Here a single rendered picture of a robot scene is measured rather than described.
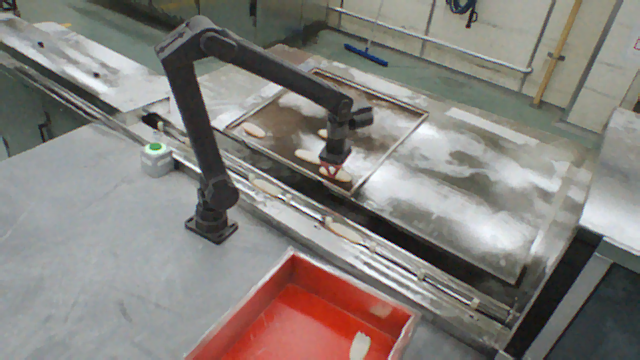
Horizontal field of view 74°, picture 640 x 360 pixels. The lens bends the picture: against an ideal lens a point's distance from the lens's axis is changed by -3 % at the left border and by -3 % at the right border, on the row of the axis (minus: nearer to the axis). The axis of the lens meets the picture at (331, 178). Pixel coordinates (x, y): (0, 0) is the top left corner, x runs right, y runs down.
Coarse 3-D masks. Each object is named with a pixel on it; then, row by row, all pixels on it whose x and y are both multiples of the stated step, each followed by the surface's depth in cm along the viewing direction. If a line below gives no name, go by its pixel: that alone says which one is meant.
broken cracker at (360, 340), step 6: (360, 336) 93; (354, 342) 92; (360, 342) 92; (366, 342) 92; (354, 348) 90; (360, 348) 90; (366, 348) 91; (354, 354) 89; (360, 354) 90; (366, 354) 90
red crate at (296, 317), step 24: (288, 288) 102; (264, 312) 96; (288, 312) 97; (312, 312) 98; (336, 312) 98; (264, 336) 91; (288, 336) 92; (312, 336) 93; (336, 336) 93; (384, 336) 95
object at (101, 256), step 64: (0, 192) 116; (64, 192) 119; (128, 192) 123; (192, 192) 126; (0, 256) 99; (64, 256) 101; (128, 256) 104; (192, 256) 107; (256, 256) 110; (320, 256) 112; (0, 320) 86; (64, 320) 88; (128, 320) 90; (192, 320) 92
